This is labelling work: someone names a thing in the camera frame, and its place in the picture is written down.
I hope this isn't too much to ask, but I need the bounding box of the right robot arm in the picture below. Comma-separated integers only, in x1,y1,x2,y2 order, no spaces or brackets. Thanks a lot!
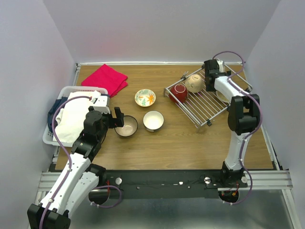
203,59,261,187

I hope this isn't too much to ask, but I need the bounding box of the aluminium frame rail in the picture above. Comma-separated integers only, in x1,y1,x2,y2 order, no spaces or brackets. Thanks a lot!
38,170,293,192

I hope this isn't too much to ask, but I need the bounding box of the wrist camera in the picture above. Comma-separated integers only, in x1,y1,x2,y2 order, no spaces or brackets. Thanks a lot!
91,95,111,114
217,60,225,73

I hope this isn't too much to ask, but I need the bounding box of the white cloth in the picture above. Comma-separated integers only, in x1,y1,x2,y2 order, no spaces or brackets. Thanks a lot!
55,98,92,147

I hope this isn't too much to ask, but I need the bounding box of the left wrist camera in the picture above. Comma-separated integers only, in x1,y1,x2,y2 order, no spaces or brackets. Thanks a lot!
91,95,111,114

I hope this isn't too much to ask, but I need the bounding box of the navy blue garment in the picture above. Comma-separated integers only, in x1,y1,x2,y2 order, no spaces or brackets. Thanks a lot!
47,96,68,133

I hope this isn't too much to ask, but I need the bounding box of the wire dish rack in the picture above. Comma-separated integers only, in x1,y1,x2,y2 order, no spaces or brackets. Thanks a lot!
163,58,254,133

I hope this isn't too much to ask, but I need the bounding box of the red bowl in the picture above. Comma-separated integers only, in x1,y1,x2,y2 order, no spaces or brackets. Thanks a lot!
169,84,188,103

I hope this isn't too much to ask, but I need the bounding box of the beige bowl with drawing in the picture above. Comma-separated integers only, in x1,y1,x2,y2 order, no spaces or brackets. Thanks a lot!
184,74,204,93

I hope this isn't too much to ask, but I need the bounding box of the cream striped bowl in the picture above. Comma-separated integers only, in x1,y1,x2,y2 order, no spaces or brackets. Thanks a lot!
215,91,230,103

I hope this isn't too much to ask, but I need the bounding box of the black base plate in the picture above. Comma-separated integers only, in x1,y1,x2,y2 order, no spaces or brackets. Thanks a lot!
89,169,248,200

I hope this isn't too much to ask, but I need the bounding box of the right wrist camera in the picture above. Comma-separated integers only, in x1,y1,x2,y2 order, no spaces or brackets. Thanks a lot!
217,60,225,73

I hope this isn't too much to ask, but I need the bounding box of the white laundry basket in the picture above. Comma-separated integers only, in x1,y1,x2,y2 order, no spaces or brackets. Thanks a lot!
42,85,109,146

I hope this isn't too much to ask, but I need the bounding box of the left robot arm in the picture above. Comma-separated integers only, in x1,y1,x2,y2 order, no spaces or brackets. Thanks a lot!
27,107,124,229

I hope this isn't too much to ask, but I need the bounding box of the teal white bowl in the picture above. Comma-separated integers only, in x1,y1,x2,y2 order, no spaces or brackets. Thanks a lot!
143,111,164,132

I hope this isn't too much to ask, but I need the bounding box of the red folded cloth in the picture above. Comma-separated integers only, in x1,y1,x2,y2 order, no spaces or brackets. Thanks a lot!
81,64,128,98

